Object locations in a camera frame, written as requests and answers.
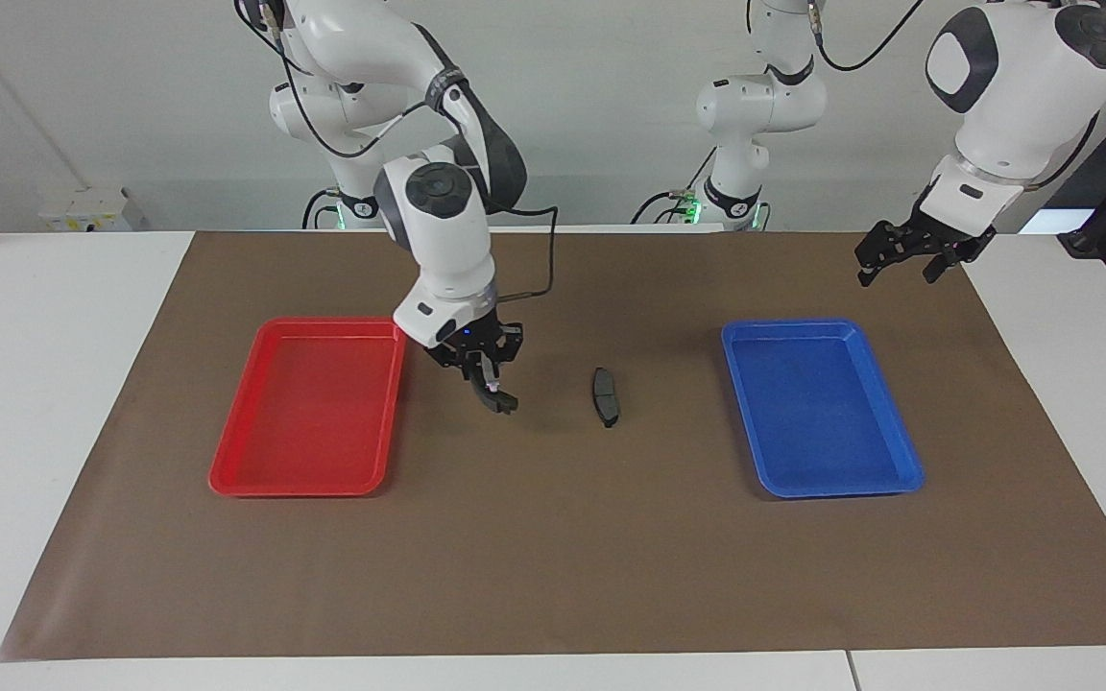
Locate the curved brake shoe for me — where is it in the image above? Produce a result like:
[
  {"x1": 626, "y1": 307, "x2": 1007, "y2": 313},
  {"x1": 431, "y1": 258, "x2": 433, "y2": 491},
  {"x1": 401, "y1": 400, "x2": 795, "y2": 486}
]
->
[{"x1": 476, "y1": 379, "x2": 520, "y2": 416}]

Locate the grey brake pad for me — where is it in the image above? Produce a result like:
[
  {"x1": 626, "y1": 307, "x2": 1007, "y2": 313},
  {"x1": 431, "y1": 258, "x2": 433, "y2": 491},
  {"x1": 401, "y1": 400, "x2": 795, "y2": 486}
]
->
[{"x1": 592, "y1": 368, "x2": 622, "y2": 429}]

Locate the blue plastic tray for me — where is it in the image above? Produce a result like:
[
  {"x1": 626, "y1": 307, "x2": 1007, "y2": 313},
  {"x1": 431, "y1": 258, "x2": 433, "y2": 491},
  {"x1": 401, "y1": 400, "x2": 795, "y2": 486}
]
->
[{"x1": 721, "y1": 320, "x2": 926, "y2": 499}]

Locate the red plastic tray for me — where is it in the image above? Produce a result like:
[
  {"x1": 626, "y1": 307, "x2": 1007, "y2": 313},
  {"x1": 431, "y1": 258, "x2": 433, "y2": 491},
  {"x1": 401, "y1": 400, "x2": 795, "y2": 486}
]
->
[{"x1": 208, "y1": 318, "x2": 408, "y2": 497}]

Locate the brown paper mat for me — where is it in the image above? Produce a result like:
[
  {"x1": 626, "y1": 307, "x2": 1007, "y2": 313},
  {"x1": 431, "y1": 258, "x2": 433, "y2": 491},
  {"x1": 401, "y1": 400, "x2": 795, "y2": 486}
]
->
[{"x1": 0, "y1": 230, "x2": 1106, "y2": 663}]

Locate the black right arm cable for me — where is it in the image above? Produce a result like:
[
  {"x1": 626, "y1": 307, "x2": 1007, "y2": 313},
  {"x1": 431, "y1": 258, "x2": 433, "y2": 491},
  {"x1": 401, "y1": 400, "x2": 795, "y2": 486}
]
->
[{"x1": 236, "y1": 0, "x2": 560, "y2": 304}]

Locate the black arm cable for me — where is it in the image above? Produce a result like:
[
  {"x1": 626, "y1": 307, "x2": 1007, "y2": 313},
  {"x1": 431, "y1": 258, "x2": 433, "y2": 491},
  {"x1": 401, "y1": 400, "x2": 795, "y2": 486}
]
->
[
  {"x1": 747, "y1": 0, "x2": 1103, "y2": 188},
  {"x1": 236, "y1": 0, "x2": 560, "y2": 304}
]

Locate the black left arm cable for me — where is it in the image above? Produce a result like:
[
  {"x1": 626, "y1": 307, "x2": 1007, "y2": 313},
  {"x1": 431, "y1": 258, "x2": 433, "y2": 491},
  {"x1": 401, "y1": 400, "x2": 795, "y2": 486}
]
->
[{"x1": 747, "y1": 0, "x2": 1103, "y2": 188}]

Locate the black right base cable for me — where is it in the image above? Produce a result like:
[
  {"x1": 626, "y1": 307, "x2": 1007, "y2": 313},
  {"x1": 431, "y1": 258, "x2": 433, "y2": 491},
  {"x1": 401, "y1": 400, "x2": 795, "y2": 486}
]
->
[{"x1": 301, "y1": 187, "x2": 339, "y2": 231}]

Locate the black base cable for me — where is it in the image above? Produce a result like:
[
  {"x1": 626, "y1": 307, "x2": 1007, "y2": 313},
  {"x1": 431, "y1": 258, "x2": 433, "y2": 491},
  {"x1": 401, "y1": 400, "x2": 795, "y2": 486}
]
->
[
  {"x1": 301, "y1": 187, "x2": 339, "y2": 231},
  {"x1": 643, "y1": 149, "x2": 717, "y2": 227}
]

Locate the black left base cable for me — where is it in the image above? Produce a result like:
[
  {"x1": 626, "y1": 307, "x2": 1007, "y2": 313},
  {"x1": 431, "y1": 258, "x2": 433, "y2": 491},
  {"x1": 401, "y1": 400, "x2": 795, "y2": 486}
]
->
[{"x1": 643, "y1": 149, "x2": 717, "y2": 227}]

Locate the white wall box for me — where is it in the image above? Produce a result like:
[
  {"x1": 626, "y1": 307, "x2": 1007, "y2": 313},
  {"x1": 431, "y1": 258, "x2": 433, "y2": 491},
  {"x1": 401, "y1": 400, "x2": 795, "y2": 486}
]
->
[{"x1": 39, "y1": 187, "x2": 132, "y2": 233}]

